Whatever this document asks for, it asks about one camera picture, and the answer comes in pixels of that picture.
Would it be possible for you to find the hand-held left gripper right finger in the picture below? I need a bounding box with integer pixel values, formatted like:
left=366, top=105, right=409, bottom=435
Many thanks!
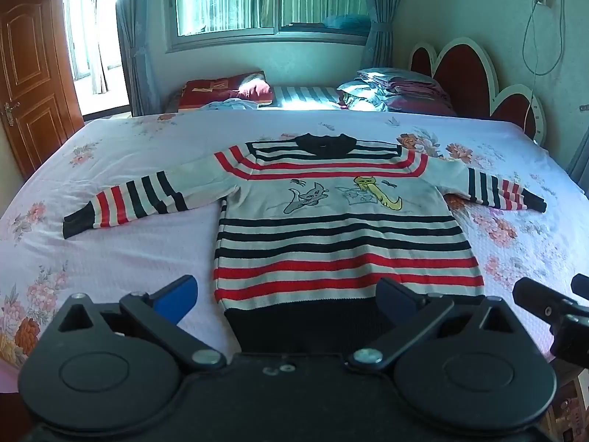
left=347, top=277, right=525, bottom=373

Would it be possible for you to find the white sheer curtain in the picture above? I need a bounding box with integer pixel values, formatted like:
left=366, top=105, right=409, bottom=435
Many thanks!
left=87, top=0, right=111, bottom=95

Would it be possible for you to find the brown wooden door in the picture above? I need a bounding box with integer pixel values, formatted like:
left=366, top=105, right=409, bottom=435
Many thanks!
left=0, top=0, right=86, bottom=180

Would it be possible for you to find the sliding glass window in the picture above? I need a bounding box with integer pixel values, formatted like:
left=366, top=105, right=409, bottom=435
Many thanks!
left=166, top=0, right=373, bottom=53

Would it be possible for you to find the red folded blanket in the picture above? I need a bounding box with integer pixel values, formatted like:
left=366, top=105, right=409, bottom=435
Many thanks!
left=177, top=71, right=276, bottom=110

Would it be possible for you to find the thin charging cable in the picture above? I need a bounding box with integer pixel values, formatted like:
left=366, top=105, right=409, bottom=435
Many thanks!
left=522, top=0, right=565, bottom=134

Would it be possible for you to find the blue cloth on windowsill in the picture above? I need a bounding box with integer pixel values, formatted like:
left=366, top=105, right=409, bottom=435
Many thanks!
left=322, top=14, right=371, bottom=31

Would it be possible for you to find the stack of folded bedding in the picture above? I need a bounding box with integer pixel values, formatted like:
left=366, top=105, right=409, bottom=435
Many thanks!
left=337, top=68, right=456, bottom=116

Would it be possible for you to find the floral white bed sheet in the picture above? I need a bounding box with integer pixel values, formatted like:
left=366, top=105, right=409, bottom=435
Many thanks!
left=0, top=110, right=589, bottom=394

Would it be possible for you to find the striped knit cartoon sweater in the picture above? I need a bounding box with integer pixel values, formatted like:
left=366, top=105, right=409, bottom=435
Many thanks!
left=62, top=133, right=547, bottom=355

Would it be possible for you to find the grey-blue curtain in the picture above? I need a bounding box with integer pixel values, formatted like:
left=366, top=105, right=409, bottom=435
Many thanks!
left=115, top=0, right=162, bottom=118
left=360, top=0, right=396, bottom=69

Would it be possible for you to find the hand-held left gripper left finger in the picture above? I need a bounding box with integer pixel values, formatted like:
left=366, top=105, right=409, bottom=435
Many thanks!
left=46, top=275, right=227, bottom=371

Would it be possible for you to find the grey cloth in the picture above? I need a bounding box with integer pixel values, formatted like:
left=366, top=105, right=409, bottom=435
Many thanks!
left=568, top=129, right=589, bottom=186

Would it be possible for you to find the red heart-shaped headboard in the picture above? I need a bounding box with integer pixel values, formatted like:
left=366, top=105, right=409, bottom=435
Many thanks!
left=409, top=37, right=547, bottom=145

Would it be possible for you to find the striped bed sheet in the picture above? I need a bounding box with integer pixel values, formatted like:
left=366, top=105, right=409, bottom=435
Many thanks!
left=271, top=85, right=343, bottom=110

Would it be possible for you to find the light blue garment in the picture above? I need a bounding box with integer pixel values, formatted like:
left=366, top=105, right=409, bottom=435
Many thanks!
left=198, top=98, right=258, bottom=112

